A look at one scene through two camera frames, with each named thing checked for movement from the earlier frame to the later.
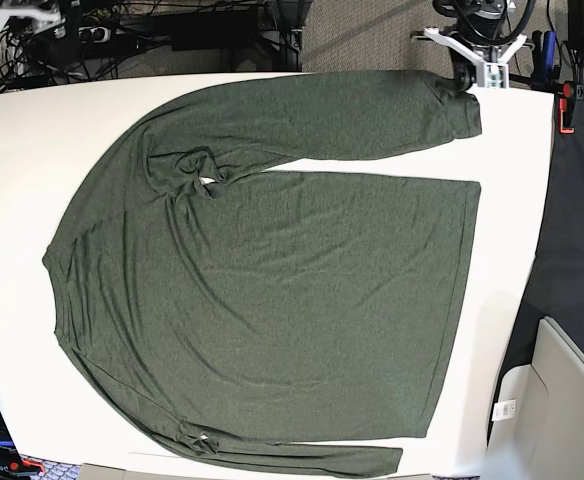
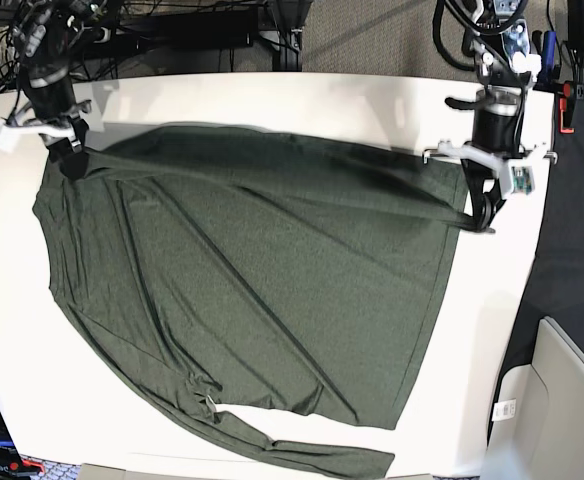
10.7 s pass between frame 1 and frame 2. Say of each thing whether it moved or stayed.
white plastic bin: stayed
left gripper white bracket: moved
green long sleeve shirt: moved
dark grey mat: stayed
